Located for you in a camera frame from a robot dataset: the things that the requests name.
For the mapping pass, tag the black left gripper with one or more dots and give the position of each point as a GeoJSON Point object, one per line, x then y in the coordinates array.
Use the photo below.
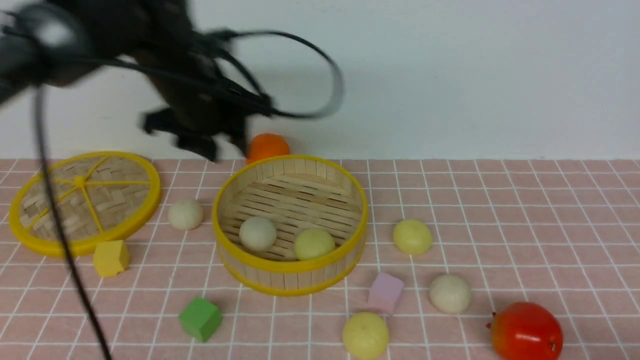
{"type": "Point", "coordinates": [201, 101]}

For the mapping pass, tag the white bun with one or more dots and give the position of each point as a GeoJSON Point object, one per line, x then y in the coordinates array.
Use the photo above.
{"type": "Point", "coordinates": [185, 214]}
{"type": "Point", "coordinates": [257, 234]}
{"type": "Point", "coordinates": [450, 294]}

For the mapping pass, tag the yellow bun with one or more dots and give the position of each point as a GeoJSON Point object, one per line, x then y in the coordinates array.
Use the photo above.
{"type": "Point", "coordinates": [365, 336]}
{"type": "Point", "coordinates": [313, 243]}
{"type": "Point", "coordinates": [412, 237]}

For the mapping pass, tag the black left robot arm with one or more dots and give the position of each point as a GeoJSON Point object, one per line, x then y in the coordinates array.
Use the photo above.
{"type": "Point", "coordinates": [57, 42]}

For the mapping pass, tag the yellow bamboo steamer tray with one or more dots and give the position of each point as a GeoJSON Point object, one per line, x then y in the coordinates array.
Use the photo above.
{"type": "Point", "coordinates": [296, 192]}

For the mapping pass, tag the yellow woven steamer lid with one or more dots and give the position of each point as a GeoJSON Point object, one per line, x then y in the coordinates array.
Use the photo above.
{"type": "Point", "coordinates": [100, 196]}

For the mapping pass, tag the orange fruit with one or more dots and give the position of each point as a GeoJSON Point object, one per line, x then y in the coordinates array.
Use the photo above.
{"type": "Point", "coordinates": [266, 145]}

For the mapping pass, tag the yellow cube block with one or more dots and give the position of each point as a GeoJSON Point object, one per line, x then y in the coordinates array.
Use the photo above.
{"type": "Point", "coordinates": [110, 258]}

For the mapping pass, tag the green cube block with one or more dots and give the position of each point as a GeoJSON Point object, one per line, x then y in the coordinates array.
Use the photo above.
{"type": "Point", "coordinates": [200, 319]}

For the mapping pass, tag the pink cube block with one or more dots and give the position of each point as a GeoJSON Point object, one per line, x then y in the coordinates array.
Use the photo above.
{"type": "Point", "coordinates": [384, 293]}

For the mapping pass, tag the pink checked tablecloth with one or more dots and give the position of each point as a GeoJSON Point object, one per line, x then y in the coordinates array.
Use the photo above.
{"type": "Point", "coordinates": [563, 234]}

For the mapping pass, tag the red tomato fruit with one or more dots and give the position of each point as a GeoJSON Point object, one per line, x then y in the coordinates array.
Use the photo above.
{"type": "Point", "coordinates": [525, 330]}

